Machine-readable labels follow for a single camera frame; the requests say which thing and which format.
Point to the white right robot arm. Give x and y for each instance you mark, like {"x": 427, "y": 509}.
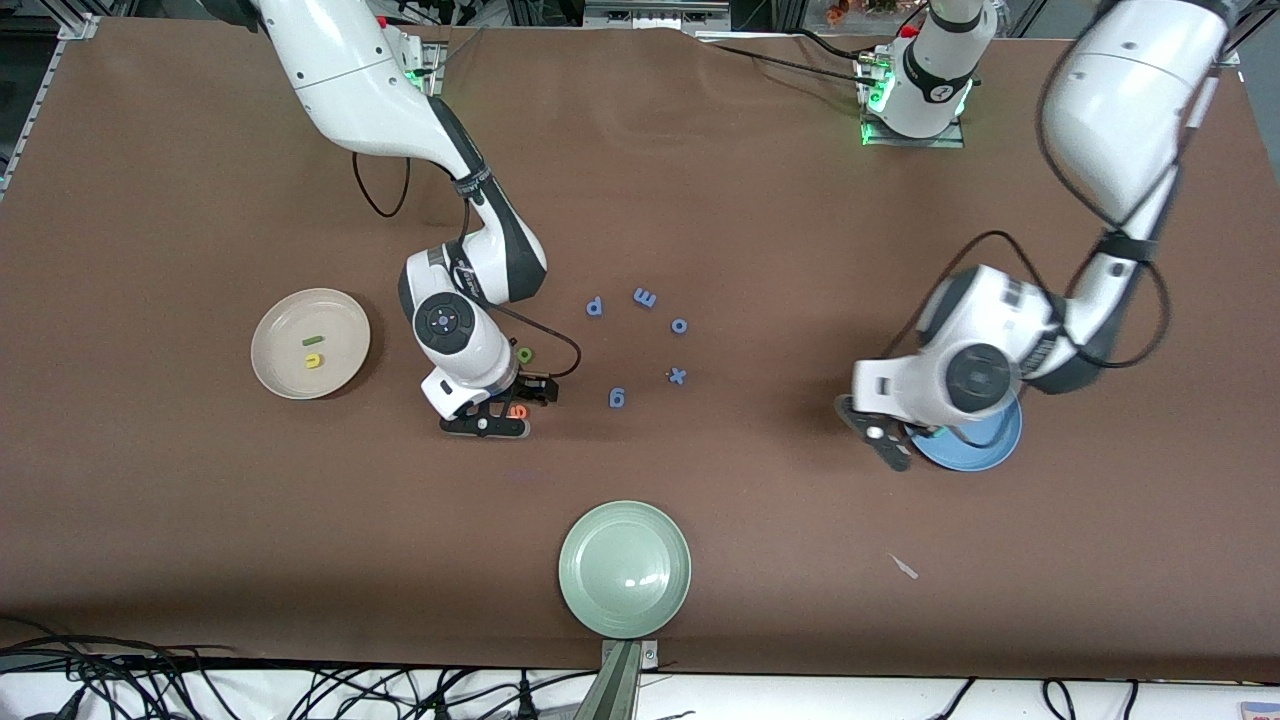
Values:
{"x": 350, "y": 80}

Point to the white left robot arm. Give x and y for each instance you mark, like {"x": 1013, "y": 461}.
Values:
{"x": 1120, "y": 110}

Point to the blue plate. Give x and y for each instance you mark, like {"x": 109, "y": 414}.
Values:
{"x": 985, "y": 450}

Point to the blue foam letter g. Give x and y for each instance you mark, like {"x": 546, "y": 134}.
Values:
{"x": 617, "y": 398}

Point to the white tape scrap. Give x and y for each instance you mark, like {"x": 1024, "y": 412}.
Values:
{"x": 905, "y": 567}

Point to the blue foam letter x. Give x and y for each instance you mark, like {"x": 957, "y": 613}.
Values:
{"x": 677, "y": 376}

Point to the blue foam letter m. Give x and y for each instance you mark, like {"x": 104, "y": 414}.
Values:
{"x": 645, "y": 297}

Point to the green plate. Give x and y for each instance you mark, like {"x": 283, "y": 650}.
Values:
{"x": 625, "y": 570}

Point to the beige brown plate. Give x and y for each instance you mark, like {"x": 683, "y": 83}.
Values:
{"x": 310, "y": 375}

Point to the brown table cover sheet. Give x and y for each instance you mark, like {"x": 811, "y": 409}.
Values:
{"x": 640, "y": 200}

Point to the orange flower decoration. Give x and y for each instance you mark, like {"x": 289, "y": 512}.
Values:
{"x": 850, "y": 8}

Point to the aluminium corner profile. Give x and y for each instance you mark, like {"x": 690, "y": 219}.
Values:
{"x": 1232, "y": 58}

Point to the aluminium table edge profile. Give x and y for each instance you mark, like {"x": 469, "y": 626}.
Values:
{"x": 40, "y": 100}

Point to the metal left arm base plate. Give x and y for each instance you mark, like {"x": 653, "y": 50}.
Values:
{"x": 910, "y": 142}

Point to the grey metal camera post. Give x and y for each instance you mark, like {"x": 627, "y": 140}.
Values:
{"x": 615, "y": 690}

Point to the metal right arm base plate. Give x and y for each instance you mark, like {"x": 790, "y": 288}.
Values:
{"x": 428, "y": 65}

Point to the aluminium frame rail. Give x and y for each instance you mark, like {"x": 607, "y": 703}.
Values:
{"x": 650, "y": 15}

